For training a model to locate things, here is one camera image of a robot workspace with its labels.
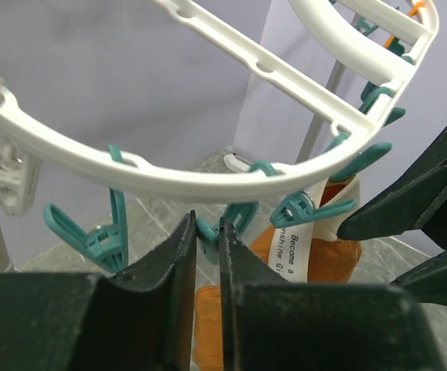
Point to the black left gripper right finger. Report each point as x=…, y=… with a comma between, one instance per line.
x=271, y=324

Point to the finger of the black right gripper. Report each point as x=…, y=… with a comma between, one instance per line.
x=428, y=281
x=416, y=201

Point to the white clothes peg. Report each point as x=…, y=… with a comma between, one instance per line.
x=19, y=176

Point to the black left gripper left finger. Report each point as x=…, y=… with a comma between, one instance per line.
x=139, y=319

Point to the orange underwear beige waistband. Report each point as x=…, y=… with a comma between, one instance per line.
x=309, y=252

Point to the white oval clip hanger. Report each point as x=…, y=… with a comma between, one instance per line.
x=205, y=101

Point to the teal front clothes peg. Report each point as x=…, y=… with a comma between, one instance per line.
x=299, y=208

